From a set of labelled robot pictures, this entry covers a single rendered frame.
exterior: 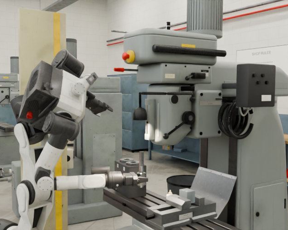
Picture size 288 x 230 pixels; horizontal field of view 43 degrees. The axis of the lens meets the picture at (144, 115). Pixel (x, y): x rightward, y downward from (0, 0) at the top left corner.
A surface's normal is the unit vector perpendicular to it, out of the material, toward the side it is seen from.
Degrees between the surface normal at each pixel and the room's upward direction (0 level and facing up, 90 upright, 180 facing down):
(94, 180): 80
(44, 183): 104
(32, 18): 90
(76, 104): 57
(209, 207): 90
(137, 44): 90
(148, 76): 90
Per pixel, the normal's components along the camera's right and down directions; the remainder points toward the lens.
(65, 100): 0.66, -0.50
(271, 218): 0.54, 0.04
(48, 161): 0.24, 0.30
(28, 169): -0.62, 0.05
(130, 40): -0.84, 0.04
